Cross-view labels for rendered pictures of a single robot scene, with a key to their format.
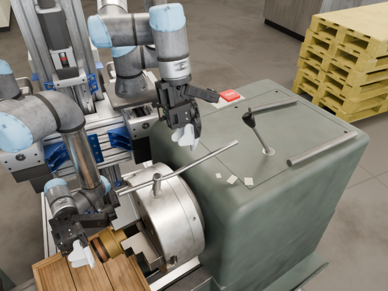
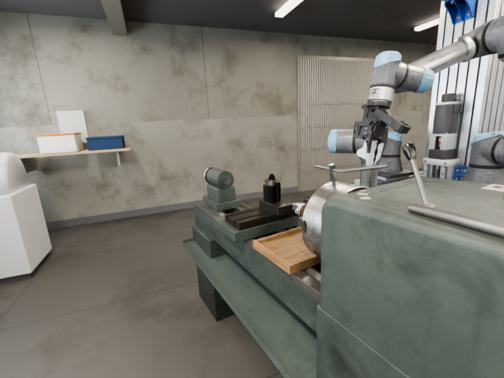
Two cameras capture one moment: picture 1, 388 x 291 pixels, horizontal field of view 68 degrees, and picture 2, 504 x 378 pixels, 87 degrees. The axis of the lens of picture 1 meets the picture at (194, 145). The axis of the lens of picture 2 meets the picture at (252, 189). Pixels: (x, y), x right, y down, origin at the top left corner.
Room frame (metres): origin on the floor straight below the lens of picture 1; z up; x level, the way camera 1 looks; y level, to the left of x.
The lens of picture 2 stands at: (0.26, -0.88, 1.47)
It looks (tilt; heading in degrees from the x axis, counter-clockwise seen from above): 14 degrees down; 94
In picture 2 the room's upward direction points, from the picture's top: 3 degrees counter-clockwise
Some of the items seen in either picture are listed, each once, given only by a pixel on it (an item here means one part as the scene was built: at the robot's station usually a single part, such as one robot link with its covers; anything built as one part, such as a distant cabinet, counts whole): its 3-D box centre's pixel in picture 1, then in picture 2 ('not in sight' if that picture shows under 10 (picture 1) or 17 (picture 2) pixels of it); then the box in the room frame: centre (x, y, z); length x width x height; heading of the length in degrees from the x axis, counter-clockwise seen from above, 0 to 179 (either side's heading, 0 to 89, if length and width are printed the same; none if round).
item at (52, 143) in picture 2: not in sight; (61, 142); (-2.61, 2.74, 1.35); 0.47 x 0.39 x 0.26; 24
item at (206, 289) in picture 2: not in sight; (228, 263); (-0.10, 1.13, 0.34); 0.44 x 0.40 x 0.68; 33
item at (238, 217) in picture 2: not in sight; (263, 214); (0.23, 0.62, 0.95); 0.43 x 0.18 x 0.04; 33
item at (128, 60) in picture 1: (127, 55); (490, 148); (1.19, 0.28, 1.33); 0.13 x 0.12 x 0.14; 100
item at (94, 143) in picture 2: not in sight; (106, 142); (-2.09, 2.97, 1.31); 0.47 x 0.35 x 0.18; 24
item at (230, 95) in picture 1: (229, 96); not in sight; (0.97, -0.14, 1.26); 0.06 x 0.06 x 0.02; 33
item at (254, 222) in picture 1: (249, 168); (461, 270); (0.78, -0.21, 1.06); 0.59 x 0.48 x 0.39; 123
